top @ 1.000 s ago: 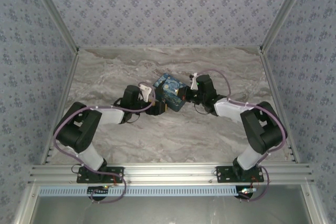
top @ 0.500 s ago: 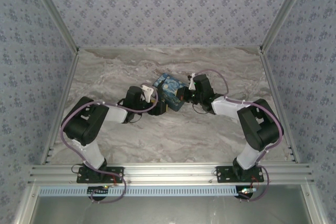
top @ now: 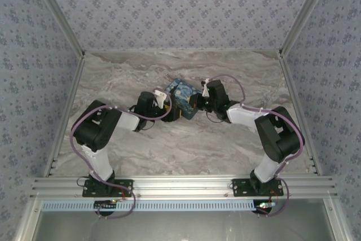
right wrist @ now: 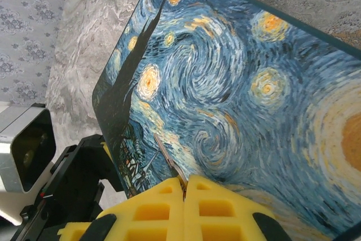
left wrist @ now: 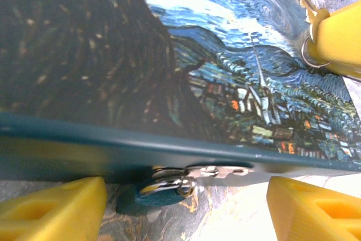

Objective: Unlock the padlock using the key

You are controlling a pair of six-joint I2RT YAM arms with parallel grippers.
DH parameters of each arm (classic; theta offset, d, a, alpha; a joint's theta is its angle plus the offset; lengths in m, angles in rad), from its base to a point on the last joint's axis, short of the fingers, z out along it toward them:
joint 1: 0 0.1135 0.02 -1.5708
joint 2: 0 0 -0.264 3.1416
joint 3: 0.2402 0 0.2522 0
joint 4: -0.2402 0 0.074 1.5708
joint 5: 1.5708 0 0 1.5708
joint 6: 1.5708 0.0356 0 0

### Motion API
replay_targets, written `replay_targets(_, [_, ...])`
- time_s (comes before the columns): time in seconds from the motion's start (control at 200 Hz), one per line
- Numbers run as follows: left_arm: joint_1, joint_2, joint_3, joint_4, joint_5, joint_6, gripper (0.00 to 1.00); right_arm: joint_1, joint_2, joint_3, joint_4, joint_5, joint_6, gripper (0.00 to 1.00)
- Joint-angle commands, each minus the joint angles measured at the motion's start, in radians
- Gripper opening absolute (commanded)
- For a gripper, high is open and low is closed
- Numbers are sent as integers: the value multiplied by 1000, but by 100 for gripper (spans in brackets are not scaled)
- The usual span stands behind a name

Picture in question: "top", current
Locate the small controller circuit board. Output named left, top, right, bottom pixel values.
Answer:
left=254, top=200, right=276, bottom=213
left=94, top=199, right=118, bottom=211

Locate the aluminium corner post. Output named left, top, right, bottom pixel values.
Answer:
left=278, top=0, right=338, bottom=56
left=28, top=0, right=86, bottom=56

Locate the slotted light blue cable duct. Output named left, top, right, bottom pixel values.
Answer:
left=41, top=199, right=325, bottom=212

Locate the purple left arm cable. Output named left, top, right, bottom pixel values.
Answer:
left=69, top=94, right=173, bottom=221

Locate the aluminium cross rail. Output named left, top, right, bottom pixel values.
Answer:
left=27, top=176, right=338, bottom=199

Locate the aluminium side rail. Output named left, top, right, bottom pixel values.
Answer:
left=278, top=53, right=323, bottom=176
left=43, top=53, right=86, bottom=178

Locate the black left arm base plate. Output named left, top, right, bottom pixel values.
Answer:
left=81, top=177, right=134, bottom=198

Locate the starry night print box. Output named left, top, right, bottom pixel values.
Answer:
left=164, top=78, right=203, bottom=121

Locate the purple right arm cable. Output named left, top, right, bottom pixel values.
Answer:
left=209, top=73, right=306, bottom=218

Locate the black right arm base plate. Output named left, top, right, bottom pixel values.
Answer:
left=231, top=177, right=284, bottom=198

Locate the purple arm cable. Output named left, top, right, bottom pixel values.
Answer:
left=209, top=73, right=306, bottom=218
left=69, top=94, right=173, bottom=221

